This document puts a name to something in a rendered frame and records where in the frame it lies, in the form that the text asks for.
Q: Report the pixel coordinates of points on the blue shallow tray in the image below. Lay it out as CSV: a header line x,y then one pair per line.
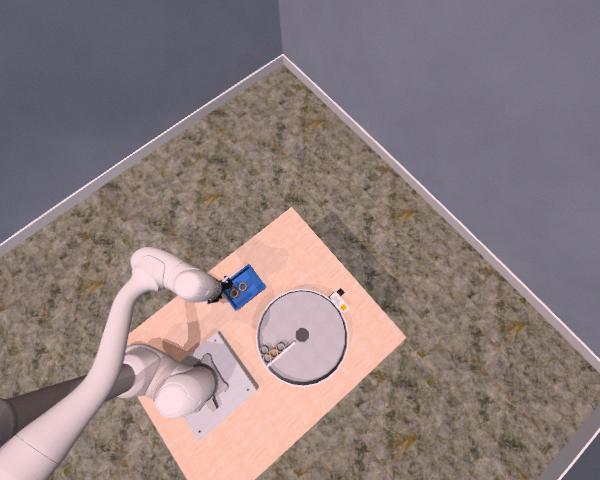
x,y
255,286

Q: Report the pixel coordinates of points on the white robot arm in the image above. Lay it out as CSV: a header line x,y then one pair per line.
x,y
36,451

